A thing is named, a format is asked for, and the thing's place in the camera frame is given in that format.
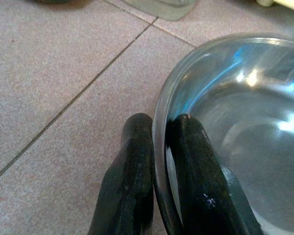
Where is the cream water ionizer machine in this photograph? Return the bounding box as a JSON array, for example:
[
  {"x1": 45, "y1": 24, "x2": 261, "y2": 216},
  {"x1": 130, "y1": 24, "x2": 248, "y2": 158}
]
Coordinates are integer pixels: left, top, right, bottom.
[{"x1": 257, "y1": 0, "x2": 294, "y2": 8}]

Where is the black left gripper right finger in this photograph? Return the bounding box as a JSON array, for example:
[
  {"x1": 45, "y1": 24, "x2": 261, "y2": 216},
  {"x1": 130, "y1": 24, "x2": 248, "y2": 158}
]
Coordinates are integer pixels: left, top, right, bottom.
[{"x1": 165, "y1": 114, "x2": 264, "y2": 235}]

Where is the round steel bowl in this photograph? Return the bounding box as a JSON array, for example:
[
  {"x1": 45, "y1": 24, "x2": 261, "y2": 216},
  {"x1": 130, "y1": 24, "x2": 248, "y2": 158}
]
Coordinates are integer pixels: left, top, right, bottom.
[{"x1": 151, "y1": 36, "x2": 294, "y2": 235}]

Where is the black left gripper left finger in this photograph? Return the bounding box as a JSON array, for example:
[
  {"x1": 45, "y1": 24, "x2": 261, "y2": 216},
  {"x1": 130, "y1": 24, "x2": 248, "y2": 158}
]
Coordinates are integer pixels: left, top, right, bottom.
[{"x1": 88, "y1": 113, "x2": 155, "y2": 235}]

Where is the glass jar with orange lid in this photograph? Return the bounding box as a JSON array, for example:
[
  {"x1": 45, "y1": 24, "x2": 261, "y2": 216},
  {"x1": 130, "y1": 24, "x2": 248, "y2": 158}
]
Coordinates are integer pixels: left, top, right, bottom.
[{"x1": 122, "y1": 0, "x2": 196, "y2": 22}]

